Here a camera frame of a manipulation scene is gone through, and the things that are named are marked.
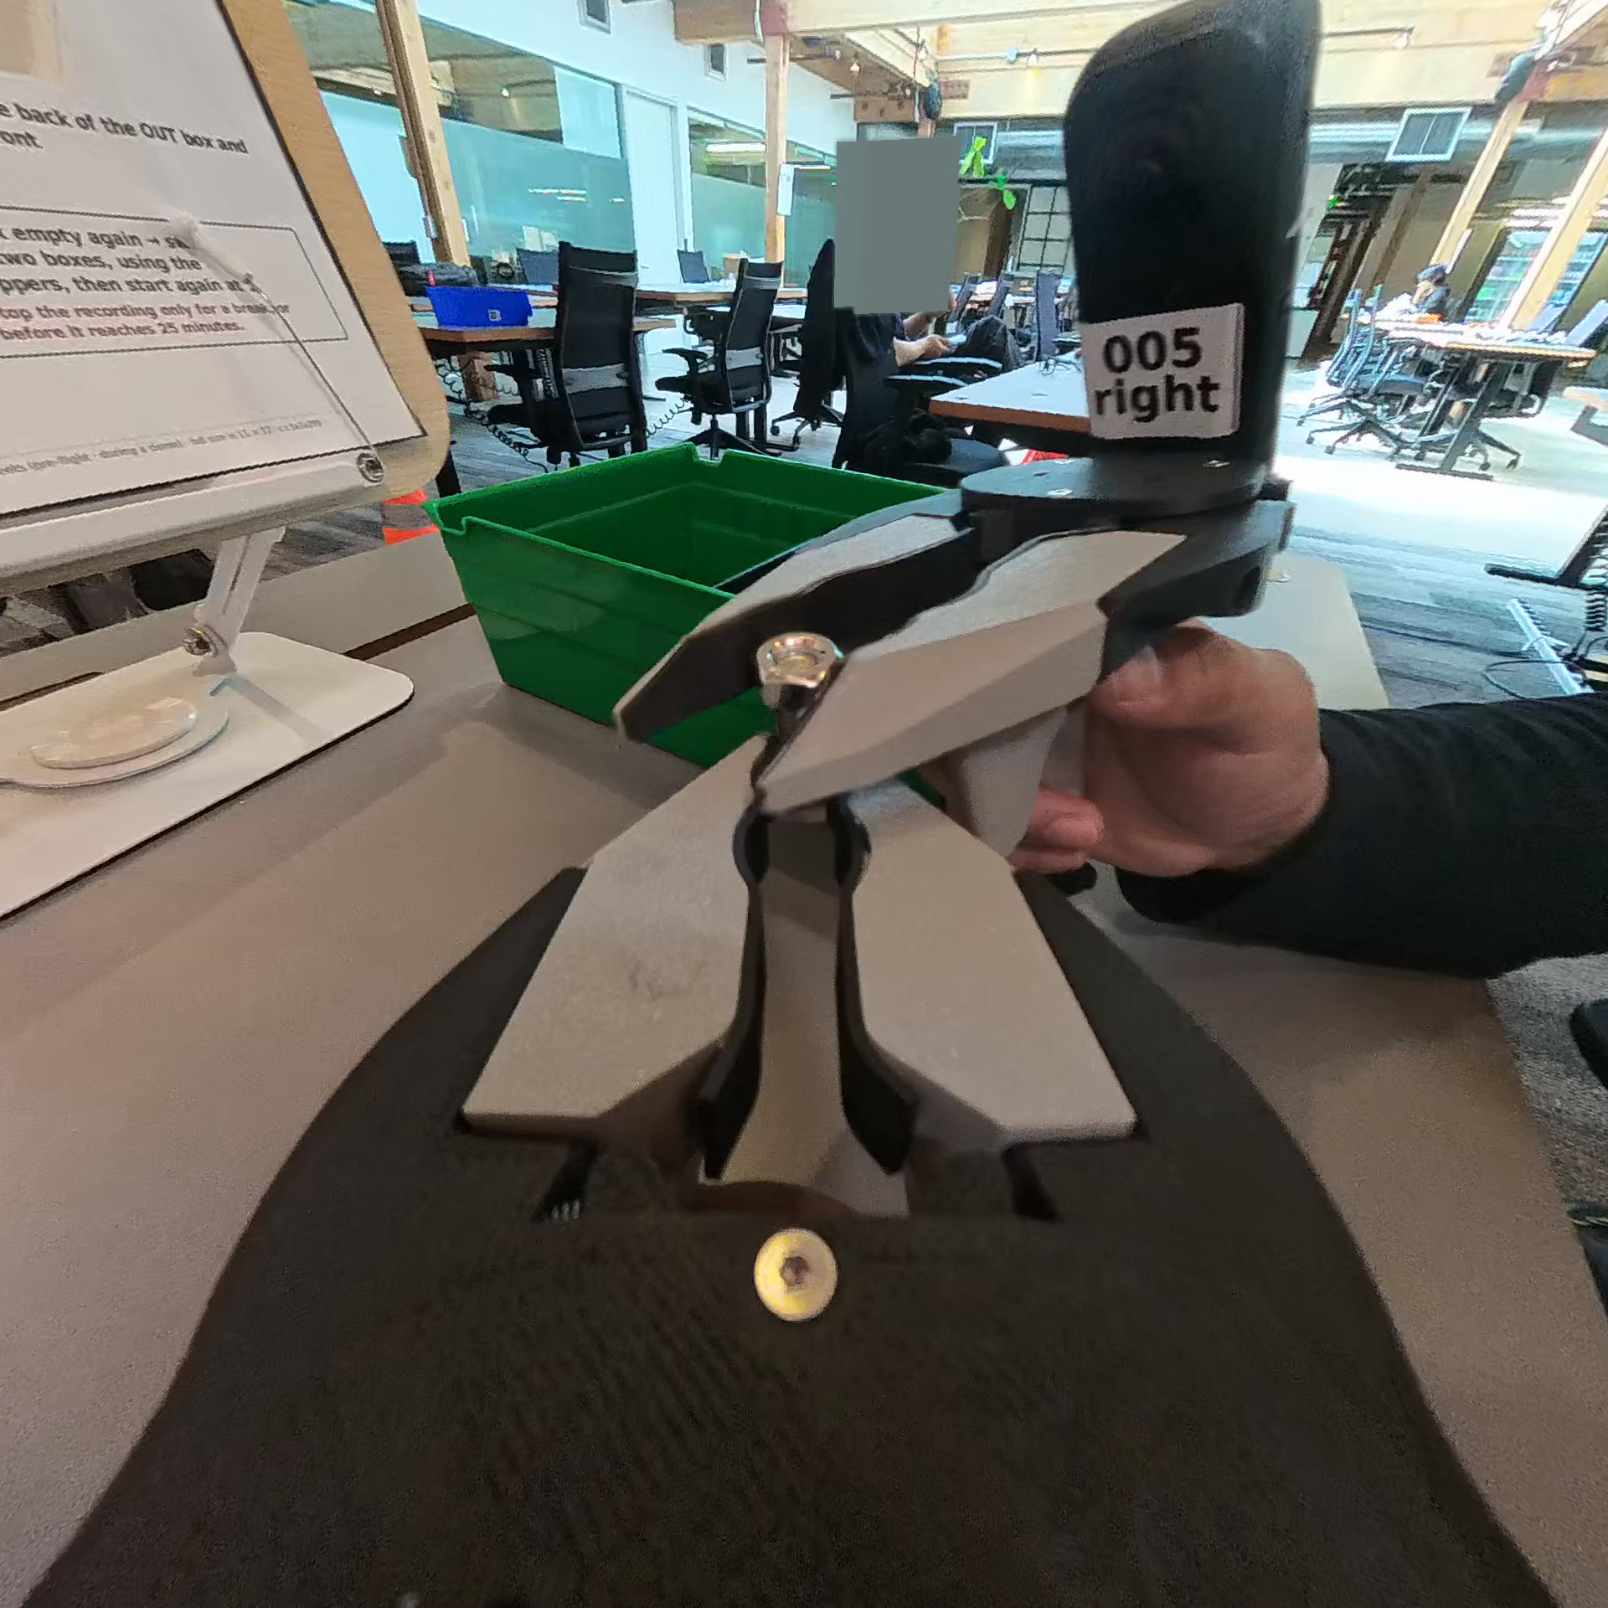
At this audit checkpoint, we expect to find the green plastic bin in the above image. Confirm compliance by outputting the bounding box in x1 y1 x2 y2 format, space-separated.
426 443 969 806

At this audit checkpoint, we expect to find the person's right forearm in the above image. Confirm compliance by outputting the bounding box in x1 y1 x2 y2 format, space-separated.
1117 691 1608 979

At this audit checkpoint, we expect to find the steel hex nut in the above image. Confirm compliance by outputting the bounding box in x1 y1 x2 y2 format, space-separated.
755 634 847 691

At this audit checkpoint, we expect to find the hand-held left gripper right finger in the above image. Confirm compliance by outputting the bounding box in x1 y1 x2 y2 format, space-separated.
830 781 1140 1174

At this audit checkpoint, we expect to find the small blue bin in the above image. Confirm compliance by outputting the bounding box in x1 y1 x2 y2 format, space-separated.
426 282 541 332

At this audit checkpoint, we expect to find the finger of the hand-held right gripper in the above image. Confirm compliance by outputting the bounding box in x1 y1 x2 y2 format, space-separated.
751 531 1191 858
613 494 998 743

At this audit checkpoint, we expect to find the black office chair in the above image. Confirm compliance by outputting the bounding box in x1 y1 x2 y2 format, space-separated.
521 242 644 460
659 257 784 454

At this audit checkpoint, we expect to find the person's right hand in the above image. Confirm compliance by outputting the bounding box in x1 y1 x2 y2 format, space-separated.
1011 623 1335 881

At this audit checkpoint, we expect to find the printed instruction sheet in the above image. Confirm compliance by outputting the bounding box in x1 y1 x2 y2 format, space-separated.
0 0 428 517

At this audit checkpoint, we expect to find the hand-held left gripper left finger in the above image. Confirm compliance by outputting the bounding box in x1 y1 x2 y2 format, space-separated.
462 739 772 1183

